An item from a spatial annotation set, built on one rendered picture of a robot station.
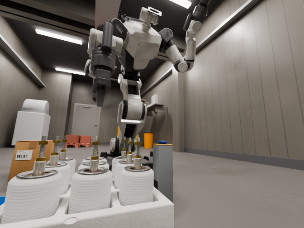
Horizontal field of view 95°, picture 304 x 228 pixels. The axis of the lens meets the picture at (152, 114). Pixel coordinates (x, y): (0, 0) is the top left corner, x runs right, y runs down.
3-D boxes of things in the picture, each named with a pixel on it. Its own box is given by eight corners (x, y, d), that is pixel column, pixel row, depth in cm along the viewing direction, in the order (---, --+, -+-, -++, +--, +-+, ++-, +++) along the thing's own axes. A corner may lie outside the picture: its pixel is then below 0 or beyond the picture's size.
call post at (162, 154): (151, 216, 62) (152, 144, 67) (165, 213, 64) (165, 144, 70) (157, 225, 55) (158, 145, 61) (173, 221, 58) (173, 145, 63)
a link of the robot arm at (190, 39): (200, 21, 93) (197, 44, 99) (195, 24, 102) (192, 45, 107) (191, 21, 93) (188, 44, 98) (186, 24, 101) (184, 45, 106)
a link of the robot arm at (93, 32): (89, 37, 49) (86, 60, 60) (115, 45, 53) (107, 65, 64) (91, 23, 51) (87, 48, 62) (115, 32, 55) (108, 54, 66)
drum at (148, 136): (154, 148, 513) (154, 132, 523) (145, 148, 499) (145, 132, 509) (150, 147, 546) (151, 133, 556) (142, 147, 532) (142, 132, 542)
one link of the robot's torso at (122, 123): (110, 145, 124) (119, 97, 101) (132, 145, 132) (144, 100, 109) (111, 159, 112) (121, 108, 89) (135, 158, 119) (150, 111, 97)
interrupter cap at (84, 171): (80, 178, 31) (81, 174, 31) (74, 171, 37) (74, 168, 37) (113, 173, 36) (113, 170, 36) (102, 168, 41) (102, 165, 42)
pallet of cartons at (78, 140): (69, 145, 560) (70, 135, 567) (90, 145, 588) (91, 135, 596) (63, 147, 451) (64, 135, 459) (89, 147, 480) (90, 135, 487)
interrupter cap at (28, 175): (5, 181, 28) (6, 178, 28) (28, 172, 35) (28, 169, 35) (49, 179, 29) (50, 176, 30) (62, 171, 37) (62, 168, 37)
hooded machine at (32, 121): (22, 146, 476) (30, 102, 504) (46, 146, 502) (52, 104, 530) (10, 147, 403) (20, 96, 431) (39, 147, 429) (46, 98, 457)
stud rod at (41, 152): (35, 168, 32) (40, 135, 33) (37, 168, 33) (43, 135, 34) (40, 168, 32) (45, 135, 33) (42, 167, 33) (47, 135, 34)
